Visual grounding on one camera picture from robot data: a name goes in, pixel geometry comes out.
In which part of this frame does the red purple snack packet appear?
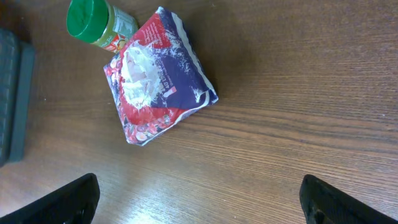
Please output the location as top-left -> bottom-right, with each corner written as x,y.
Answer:
103,7 -> 218,146

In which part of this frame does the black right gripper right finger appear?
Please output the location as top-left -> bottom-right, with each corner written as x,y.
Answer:
299,174 -> 397,224

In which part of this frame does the grey plastic mesh basket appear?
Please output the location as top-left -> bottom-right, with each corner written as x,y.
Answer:
1,29 -> 35,166

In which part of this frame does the green lid jar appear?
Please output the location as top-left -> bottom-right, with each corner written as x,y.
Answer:
66,0 -> 139,53

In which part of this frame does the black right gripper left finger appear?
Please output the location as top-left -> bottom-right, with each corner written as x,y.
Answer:
1,173 -> 100,224

